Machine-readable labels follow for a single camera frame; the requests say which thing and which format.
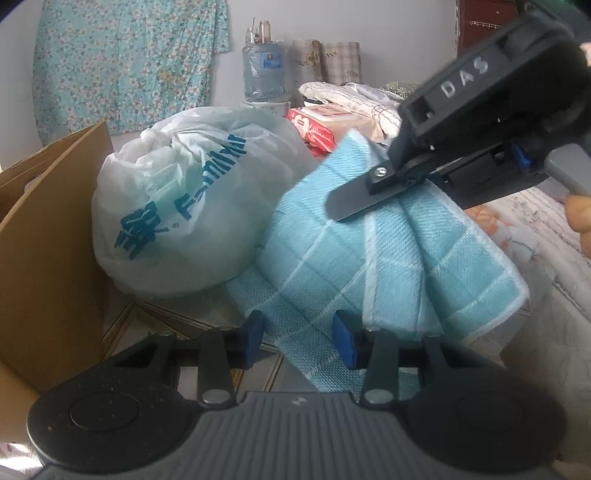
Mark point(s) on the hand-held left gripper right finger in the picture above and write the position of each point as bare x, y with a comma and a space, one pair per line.
346, 337

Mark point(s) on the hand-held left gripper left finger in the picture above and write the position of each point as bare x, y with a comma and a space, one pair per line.
253, 337

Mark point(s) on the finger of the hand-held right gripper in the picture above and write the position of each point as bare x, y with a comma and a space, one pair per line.
355, 198

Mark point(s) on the blue checked towel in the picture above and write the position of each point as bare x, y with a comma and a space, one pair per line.
323, 258

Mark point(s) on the brown cardboard box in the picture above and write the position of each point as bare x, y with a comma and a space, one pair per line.
46, 277

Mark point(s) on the person's right hand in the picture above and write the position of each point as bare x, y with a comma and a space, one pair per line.
581, 217

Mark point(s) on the green patterned cloth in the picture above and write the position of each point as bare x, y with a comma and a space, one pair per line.
401, 90

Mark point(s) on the dark red cabinet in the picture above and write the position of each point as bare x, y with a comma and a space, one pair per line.
480, 32

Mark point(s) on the red tissue pack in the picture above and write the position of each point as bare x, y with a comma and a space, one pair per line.
318, 122

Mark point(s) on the white checked cloth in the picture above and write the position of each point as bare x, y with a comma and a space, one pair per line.
369, 104

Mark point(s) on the white water dispenser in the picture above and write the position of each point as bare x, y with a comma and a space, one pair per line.
272, 108

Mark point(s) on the blue water jug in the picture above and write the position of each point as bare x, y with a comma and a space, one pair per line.
263, 69

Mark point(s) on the white printed plastic bag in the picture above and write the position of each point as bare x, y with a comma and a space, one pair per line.
184, 184

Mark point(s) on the small clear bottle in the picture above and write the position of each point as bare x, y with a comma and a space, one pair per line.
250, 36
265, 31

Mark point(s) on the floral bed sheet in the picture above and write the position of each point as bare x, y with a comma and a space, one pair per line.
545, 295

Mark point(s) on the teal floral wall cloth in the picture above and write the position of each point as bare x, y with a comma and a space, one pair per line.
124, 60

